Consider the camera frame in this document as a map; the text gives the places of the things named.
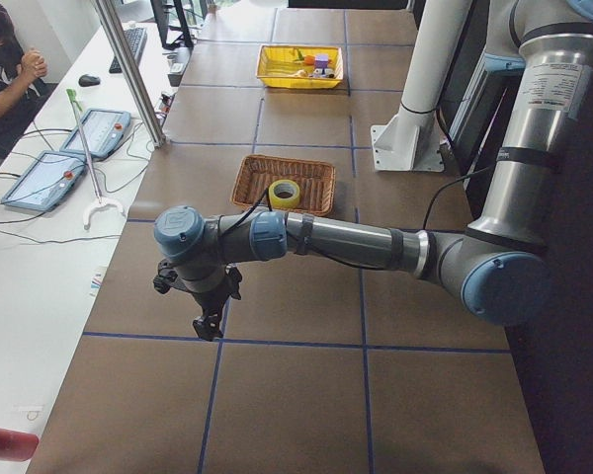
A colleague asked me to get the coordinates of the brown wicker basket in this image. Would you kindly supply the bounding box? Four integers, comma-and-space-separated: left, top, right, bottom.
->
231, 154, 335, 216

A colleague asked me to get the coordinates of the black keyboard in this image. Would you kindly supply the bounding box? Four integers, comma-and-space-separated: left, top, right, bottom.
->
108, 27, 148, 75

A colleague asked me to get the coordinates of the black computer mouse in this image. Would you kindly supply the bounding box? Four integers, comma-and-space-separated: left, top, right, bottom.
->
78, 74, 101, 88

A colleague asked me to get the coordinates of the teach pendant far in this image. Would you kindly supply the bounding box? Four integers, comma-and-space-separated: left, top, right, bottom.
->
80, 108, 131, 161

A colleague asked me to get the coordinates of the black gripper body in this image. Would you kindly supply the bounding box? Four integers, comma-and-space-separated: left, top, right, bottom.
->
152, 260, 242, 321

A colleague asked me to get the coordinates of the aluminium frame post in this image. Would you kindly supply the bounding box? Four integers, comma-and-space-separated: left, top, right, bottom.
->
94, 0, 166, 148

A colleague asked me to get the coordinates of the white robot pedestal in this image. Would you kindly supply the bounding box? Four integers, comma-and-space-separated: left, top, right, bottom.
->
371, 0, 471, 172

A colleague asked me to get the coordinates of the toy carrot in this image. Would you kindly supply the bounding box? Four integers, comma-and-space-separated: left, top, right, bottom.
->
292, 47, 315, 66

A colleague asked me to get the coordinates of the teach pendant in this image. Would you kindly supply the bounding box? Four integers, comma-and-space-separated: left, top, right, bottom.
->
80, 108, 131, 161
1, 151, 86, 211

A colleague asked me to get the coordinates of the teach pendant near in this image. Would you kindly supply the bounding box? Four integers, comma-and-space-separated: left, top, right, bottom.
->
1, 151, 86, 211

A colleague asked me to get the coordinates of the seated person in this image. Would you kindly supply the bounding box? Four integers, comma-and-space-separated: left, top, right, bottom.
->
0, 3, 47, 160

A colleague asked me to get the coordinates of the purple foam cube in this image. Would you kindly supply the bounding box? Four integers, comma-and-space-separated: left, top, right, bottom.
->
314, 53, 329, 69

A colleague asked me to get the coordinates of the yellow tape roll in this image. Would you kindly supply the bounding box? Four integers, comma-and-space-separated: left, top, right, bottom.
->
269, 179, 300, 209

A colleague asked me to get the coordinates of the yellow plastic basket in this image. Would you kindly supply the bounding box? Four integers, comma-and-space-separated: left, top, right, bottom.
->
256, 44, 344, 90

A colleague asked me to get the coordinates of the red cylinder object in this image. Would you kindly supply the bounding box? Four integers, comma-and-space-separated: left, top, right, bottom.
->
0, 428, 40, 462

